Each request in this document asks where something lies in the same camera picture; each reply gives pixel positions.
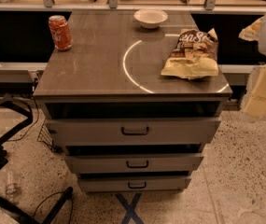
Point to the top drawer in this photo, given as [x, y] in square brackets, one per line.
[121, 132]

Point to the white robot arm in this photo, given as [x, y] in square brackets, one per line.
[261, 47]

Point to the grey drawer cabinet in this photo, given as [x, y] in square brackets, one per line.
[113, 71]

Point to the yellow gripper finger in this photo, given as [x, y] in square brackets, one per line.
[254, 101]
[251, 32]

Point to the black wire basket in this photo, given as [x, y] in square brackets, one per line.
[45, 138]

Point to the bottom drawer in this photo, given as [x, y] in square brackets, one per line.
[141, 183]

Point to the white bowl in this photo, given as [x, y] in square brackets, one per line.
[150, 18]

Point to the orange coke can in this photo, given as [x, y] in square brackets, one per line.
[60, 32]

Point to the middle drawer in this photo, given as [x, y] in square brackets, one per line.
[111, 164]

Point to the black chair frame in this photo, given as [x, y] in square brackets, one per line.
[12, 210]

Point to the brown chip bag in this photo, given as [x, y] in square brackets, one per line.
[195, 55]

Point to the drawer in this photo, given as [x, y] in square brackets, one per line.
[111, 164]
[121, 132]
[141, 183]

